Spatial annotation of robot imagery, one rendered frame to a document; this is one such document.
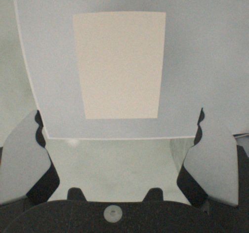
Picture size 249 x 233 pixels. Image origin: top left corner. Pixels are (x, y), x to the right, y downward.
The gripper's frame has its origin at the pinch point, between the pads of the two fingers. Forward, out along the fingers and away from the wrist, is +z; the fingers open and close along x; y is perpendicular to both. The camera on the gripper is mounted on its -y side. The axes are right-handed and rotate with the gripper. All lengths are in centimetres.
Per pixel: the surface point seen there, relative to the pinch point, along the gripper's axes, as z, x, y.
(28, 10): 17.3, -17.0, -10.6
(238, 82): 17.2, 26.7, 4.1
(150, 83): 9.7, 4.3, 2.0
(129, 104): 9.7, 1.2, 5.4
